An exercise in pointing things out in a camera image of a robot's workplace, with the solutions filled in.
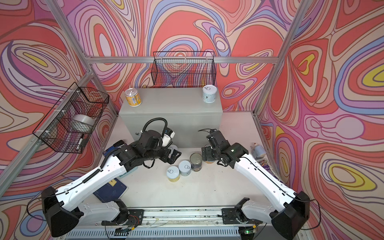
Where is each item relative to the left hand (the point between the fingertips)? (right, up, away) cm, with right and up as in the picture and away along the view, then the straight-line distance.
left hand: (176, 149), depth 73 cm
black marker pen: (-47, +4, -1) cm, 48 cm away
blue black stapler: (-42, -1, +22) cm, 48 cm away
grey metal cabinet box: (+6, +18, +31) cm, 36 cm away
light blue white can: (+4, -12, +11) cm, 17 cm away
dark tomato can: (+10, -7, +9) cm, 15 cm away
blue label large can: (+18, -8, +9) cm, 21 cm away
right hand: (+18, -3, +4) cm, 19 cm away
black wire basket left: (-55, +12, +1) cm, 56 cm away
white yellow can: (-3, -15, +9) cm, 18 cm away
